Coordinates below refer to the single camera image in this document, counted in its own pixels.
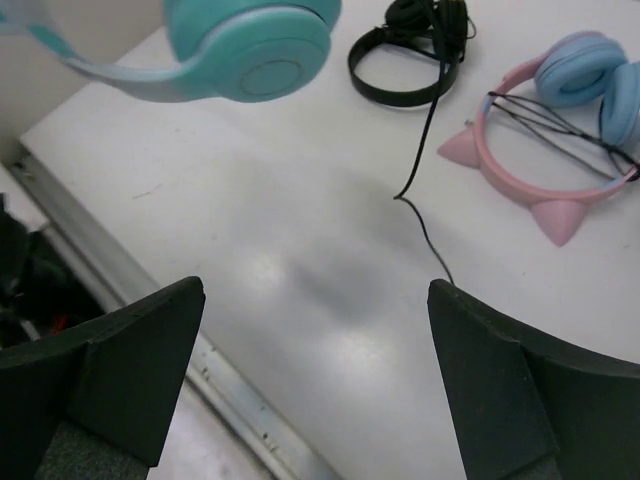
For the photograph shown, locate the pink blue cat-ear headphones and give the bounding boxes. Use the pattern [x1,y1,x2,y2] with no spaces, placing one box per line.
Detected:
[437,31,639,246]

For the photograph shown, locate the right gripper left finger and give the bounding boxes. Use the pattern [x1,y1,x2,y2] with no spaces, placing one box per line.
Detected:
[1,277,205,479]

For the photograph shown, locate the black on-ear headphones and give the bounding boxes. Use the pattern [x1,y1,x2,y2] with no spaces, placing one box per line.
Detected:
[347,0,476,110]

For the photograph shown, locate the thin black headphone cable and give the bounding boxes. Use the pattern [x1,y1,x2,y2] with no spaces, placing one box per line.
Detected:
[392,0,456,286]

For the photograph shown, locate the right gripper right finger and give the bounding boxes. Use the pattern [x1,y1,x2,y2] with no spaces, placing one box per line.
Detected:
[427,280,639,479]

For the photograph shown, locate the aluminium front rail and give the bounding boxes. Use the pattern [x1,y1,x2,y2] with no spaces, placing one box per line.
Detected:
[1,155,336,479]

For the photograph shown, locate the teal cat-ear headphones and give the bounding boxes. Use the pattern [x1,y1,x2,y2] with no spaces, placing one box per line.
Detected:
[1,1,342,103]

